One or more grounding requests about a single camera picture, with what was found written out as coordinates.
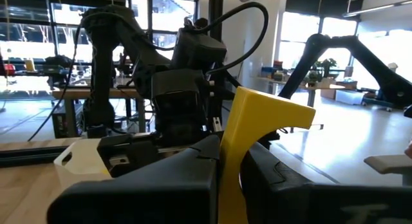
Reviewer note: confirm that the wooden workbench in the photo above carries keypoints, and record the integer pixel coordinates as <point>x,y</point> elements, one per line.
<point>74,93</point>

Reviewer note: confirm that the white plastic bin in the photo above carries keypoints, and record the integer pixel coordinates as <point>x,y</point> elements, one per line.
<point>80,166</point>

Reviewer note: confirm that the black aluminium rig frame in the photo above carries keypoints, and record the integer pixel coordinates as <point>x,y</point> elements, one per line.
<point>25,156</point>

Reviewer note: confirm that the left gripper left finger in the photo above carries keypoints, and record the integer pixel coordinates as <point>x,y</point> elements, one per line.
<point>145,198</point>

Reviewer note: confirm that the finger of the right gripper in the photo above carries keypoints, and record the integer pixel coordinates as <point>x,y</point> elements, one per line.
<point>272,137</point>
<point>128,150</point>

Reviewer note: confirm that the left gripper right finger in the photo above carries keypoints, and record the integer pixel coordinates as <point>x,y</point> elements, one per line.
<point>305,204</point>

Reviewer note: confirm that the person's hand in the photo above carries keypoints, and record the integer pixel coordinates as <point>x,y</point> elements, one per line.
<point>409,150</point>

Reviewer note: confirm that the yellow arch block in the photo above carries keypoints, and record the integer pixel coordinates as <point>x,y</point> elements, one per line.
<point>244,121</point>

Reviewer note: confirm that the white storage box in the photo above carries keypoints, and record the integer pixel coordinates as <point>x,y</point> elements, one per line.
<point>349,97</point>

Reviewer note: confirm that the beige chair armrest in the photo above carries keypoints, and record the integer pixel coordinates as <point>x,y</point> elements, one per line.
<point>386,163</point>

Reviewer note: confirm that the black angled robot arm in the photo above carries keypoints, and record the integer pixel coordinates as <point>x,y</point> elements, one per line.
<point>331,40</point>

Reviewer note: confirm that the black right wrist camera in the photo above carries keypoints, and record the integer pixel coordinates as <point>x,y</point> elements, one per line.
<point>196,53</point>

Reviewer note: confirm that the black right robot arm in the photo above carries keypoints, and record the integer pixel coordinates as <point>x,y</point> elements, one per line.
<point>103,56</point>

